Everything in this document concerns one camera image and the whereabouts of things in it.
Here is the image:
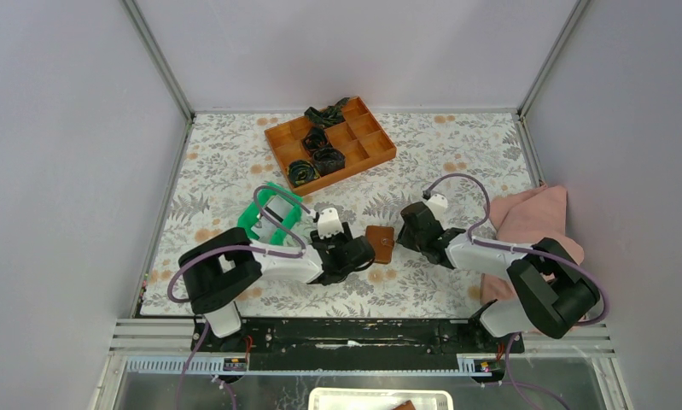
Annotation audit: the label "brown leather card holder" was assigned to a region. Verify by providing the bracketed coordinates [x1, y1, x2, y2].
[365, 225, 395, 265]

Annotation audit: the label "green plastic card box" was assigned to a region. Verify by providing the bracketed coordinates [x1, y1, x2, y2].
[236, 182, 303, 245]

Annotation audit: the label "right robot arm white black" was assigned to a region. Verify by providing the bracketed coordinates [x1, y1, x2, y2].
[397, 195, 602, 352]

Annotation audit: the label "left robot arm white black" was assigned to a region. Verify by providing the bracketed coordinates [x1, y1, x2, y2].
[178, 208, 376, 351]

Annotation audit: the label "black items in tray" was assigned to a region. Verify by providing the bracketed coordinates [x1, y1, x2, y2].
[301, 97, 350, 176]

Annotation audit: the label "pink crumpled cloth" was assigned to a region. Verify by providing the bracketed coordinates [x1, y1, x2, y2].
[480, 184, 587, 330]

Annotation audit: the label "orange wooden compartment tray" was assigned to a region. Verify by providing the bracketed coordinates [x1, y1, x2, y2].
[265, 97, 397, 196]

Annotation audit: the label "black coiled cable in tray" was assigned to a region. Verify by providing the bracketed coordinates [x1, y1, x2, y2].
[286, 160, 319, 187]

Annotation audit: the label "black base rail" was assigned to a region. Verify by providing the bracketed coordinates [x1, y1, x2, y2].
[192, 318, 524, 372]

